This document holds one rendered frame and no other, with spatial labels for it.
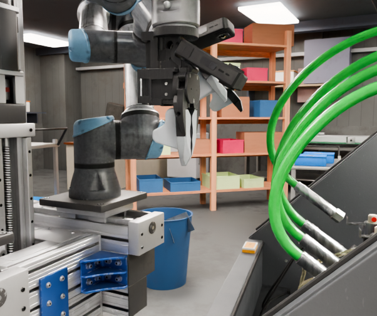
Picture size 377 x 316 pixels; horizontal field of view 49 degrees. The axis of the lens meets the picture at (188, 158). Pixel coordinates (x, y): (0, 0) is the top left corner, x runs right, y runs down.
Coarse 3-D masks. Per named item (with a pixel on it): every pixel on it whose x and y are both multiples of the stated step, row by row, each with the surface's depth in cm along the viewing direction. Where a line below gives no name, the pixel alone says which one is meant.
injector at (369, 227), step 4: (368, 224) 69; (372, 224) 68; (376, 224) 68; (364, 228) 70; (368, 228) 69; (372, 228) 68; (364, 232) 70; (368, 232) 69; (372, 232) 69; (364, 240) 70
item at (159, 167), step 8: (72, 144) 696; (72, 152) 705; (72, 160) 707; (120, 160) 723; (136, 160) 767; (144, 160) 792; (152, 160) 819; (160, 160) 847; (72, 168) 709; (120, 168) 724; (136, 168) 768; (144, 168) 793; (152, 168) 820; (160, 168) 849; (72, 176) 710; (120, 176) 725; (160, 176) 850; (120, 184) 726
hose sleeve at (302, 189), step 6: (300, 186) 72; (300, 192) 72; (306, 192) 72; (312, 192) 72; (306, 198) 72; (312, 198) 72; (318, 198) 71; (318, 204) 71; (324, 204) 71; (330, 204) 71; (324, 210) 71; (330, 210) 71
